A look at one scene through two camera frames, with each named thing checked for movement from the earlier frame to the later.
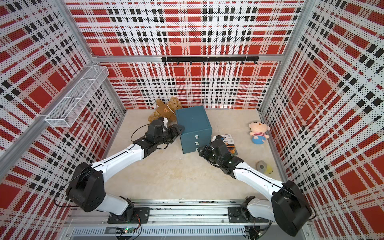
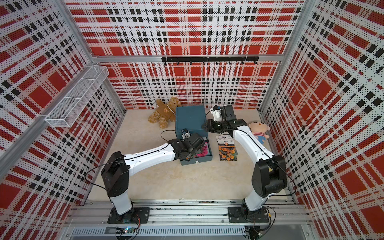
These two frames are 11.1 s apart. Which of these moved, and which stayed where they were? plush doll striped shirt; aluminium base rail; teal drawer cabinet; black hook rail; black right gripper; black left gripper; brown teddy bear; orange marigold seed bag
Moved: black left gripper; black right gripper; teal drawer cabinet
Stayed: black hook rail; brown teddy bear; aluminium base rail; orange marigold seed bag; plush doll striped shirt
